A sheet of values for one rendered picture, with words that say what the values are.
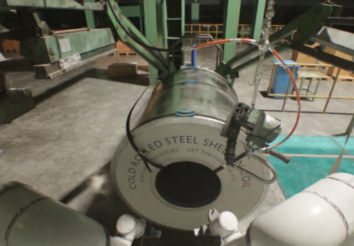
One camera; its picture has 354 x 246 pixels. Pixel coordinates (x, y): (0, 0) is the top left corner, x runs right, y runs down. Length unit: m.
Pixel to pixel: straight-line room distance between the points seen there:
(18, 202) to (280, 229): 0.52
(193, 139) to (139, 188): 0.63
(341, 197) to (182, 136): 0.91
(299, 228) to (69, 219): 0.43
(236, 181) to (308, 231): 1.07
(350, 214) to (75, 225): 0.53
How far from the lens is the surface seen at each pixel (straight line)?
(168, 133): 1.23
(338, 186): 0.54
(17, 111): 1.25
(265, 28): 0.94
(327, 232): 0.46
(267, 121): 1.06
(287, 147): 3.66
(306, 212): 0.45
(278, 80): 5.49
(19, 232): 0.47
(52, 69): 0.98
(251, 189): 1.57
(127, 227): 0.98
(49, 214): 0.46
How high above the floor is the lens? 1.89
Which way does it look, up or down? 29 degrees down
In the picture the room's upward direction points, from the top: 1 degrees counter-clockwise
